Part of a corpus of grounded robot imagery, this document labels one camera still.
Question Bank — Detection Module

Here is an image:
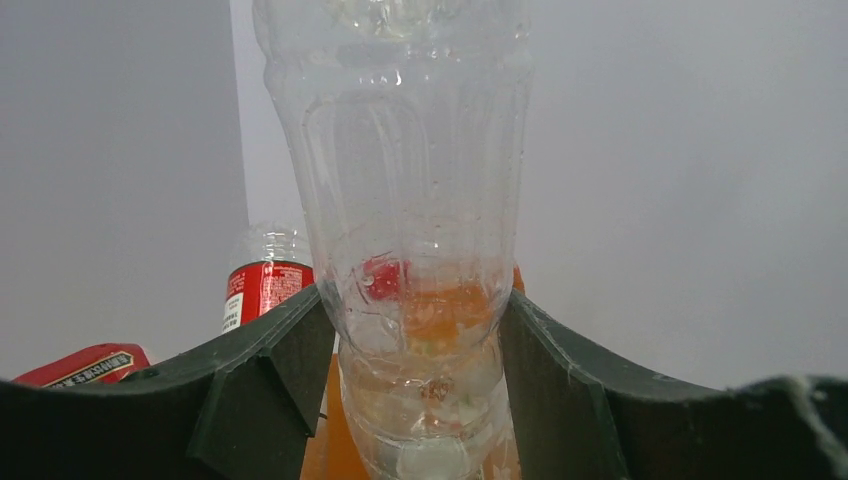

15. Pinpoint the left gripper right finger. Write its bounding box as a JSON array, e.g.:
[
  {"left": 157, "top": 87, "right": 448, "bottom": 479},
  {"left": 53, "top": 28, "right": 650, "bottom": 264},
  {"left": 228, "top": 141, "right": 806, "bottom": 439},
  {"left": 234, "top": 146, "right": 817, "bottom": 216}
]
[{"left": 499, "top": 292, "right": 847, "bottom": 479}]

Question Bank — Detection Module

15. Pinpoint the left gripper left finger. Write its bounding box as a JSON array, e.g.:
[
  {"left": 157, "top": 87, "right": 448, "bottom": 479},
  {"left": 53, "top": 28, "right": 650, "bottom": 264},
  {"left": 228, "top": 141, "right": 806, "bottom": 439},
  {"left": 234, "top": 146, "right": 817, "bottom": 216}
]
[{"left": 1, "top": 286, "right": 335, "bottom": 479}]

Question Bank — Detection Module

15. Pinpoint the red cap clear bottle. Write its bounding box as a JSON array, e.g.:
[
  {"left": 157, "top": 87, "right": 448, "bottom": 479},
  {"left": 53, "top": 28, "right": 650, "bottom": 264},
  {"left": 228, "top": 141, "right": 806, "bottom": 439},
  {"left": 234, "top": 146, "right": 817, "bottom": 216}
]
[{"left": 221, "top": 222, "right": 314, "bottom": 333}]

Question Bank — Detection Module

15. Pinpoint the red gold drink bottle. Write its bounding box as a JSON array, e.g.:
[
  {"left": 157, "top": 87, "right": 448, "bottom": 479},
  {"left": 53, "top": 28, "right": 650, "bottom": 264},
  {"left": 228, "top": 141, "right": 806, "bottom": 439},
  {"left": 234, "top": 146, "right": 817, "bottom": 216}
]
[{"left": 13, "top": 343, "right": 153, "bottom": 388}]

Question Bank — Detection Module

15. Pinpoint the crushed clear bottle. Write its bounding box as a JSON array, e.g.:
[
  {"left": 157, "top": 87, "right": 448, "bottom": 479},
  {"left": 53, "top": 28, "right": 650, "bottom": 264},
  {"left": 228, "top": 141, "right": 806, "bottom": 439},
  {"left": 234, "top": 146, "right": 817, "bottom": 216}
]
[{"left": 253, "top": 1, "right": 533, "bottom": 479}]

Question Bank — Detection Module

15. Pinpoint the orange cartoon plastic bin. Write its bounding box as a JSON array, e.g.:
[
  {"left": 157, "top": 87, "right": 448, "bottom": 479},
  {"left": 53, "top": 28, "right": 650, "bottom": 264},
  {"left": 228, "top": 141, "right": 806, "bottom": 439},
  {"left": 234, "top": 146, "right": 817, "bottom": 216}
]
[{"left": 303, "top": 259, "right": 518, "bottom": 479}]

